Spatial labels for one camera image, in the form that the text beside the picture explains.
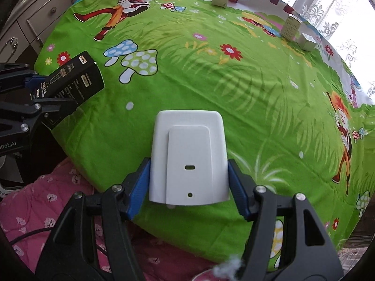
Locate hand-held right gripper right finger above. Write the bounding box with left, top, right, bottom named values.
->
left=227, top=158, right=344, bottom=281

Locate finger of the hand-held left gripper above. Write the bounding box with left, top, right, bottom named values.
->
left=0, top=62, right=45, bottom=95
left=0, top=96, right=77, bottom=137

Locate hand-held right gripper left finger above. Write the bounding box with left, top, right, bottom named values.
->
left=35, top=157, right=152, bottom=281

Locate black cardboard box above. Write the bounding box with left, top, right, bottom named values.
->
left=31, top=51, right=105, bottom=131

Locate white plastic device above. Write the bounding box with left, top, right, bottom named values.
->
left=148, top=110, right=230, bottom=206

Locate white round object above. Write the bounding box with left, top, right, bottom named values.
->
left=0, top=152, right=27, bottom=195

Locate grey dresser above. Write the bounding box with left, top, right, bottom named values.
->
left=0, top=0, right=86, bottom=65

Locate pink quilt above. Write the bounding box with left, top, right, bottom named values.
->
left=0, top=158, right=226, bottom=281

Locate small white box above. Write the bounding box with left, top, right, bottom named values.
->
left=296, top=33, right=317, bottom=52

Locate tall beige box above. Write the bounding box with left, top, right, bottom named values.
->
left=281, top=14, right=302, bottom=40

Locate black cable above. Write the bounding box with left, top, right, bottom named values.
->
left=9, top=227, right=109, bottom=259

